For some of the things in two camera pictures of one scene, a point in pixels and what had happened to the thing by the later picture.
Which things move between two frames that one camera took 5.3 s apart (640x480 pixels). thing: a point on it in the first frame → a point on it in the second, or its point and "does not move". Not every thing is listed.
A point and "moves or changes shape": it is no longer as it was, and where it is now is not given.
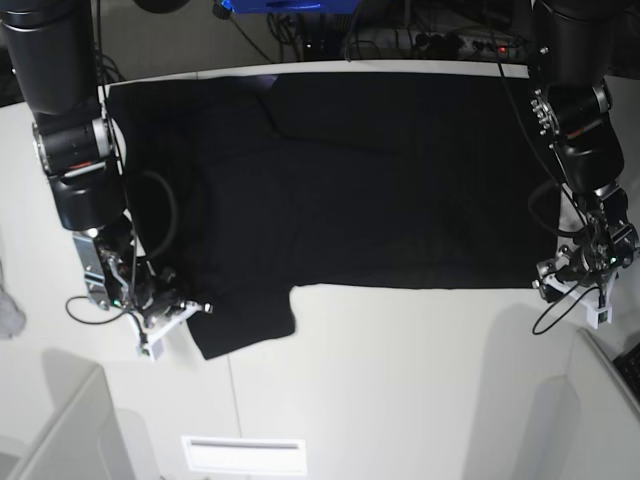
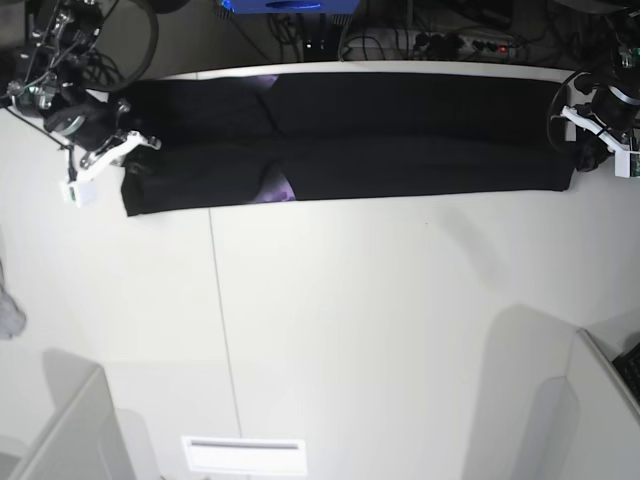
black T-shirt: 243,186 moves or changes shape
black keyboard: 628,366 does not move
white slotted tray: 246,454 does not move
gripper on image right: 588,264 → 612,108
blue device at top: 289,5 does not move
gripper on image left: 154,291 → 89,127
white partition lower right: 606,443 does not move
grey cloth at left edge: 12,320 does not move
